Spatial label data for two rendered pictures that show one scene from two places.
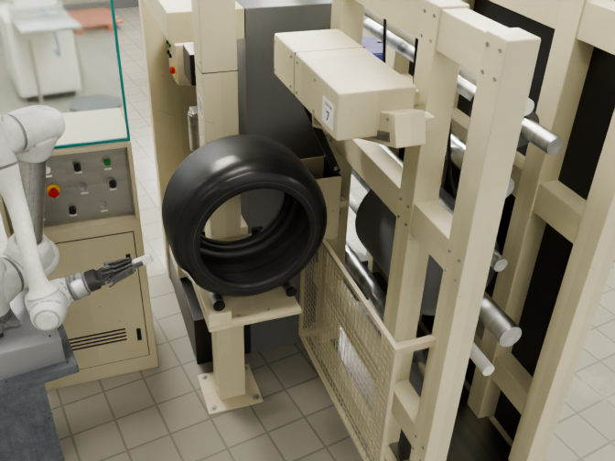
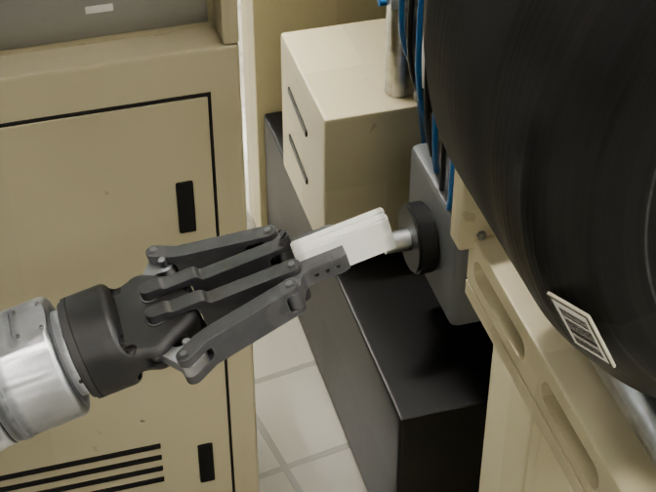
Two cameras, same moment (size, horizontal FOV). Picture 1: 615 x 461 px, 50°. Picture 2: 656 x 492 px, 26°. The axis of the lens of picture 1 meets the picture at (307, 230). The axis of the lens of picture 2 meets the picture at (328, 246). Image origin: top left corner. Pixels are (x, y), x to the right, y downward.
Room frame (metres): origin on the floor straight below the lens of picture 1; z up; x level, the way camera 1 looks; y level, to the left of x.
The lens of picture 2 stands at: (1.11, 0.52, 1.71)
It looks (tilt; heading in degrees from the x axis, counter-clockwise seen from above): 39 degrees down; 5
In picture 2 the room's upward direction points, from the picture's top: straight up
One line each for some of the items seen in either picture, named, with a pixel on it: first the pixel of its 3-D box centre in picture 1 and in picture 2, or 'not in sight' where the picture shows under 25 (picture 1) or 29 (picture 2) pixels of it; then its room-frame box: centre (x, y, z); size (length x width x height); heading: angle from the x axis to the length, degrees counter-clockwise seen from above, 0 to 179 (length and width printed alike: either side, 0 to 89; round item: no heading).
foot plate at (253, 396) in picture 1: (230, 387); not in sight; (2.32, 0.36, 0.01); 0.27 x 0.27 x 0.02; 21
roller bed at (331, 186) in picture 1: (315, 198); not in sight; (2.43, -0.03, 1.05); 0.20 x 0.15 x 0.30; 21
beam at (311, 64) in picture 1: (337, 79); not in sight; (2.08, -0.08, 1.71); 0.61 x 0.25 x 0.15; 21
